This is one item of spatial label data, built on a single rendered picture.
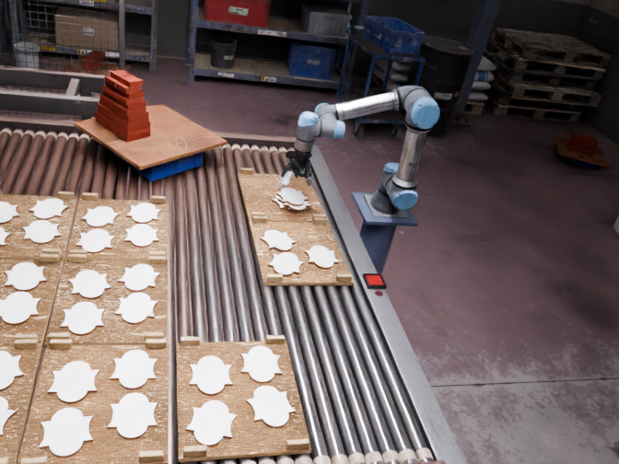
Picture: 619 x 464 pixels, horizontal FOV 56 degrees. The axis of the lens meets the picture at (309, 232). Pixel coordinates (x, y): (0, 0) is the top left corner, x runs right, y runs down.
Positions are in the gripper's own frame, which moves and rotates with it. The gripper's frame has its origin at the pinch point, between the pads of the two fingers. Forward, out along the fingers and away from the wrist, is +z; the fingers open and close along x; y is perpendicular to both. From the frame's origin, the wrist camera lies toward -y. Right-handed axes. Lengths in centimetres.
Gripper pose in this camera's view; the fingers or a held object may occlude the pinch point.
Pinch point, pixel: (293, 187)
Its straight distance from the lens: 256.2
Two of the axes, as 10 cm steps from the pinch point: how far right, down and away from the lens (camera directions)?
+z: -1.7, 8.2, 5.4
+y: 4.3, 5.6, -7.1
